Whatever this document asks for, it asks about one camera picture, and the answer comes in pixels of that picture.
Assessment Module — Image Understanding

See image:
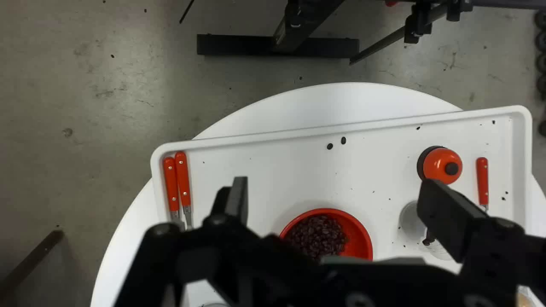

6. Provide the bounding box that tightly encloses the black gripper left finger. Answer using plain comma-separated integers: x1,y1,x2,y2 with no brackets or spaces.
204,177,249,225

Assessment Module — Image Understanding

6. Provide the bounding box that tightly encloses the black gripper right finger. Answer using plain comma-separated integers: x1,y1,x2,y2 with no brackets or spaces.
416,179,522,263

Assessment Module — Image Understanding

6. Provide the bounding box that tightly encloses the red bowl with beans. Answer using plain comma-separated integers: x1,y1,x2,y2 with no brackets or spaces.
279,208,373,261

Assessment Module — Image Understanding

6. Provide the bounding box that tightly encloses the white plastic tray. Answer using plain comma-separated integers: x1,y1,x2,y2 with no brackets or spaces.
150,106,532,270

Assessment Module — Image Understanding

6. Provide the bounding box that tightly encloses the orange handled spoon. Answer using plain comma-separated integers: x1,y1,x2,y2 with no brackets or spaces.
475,157,489,208

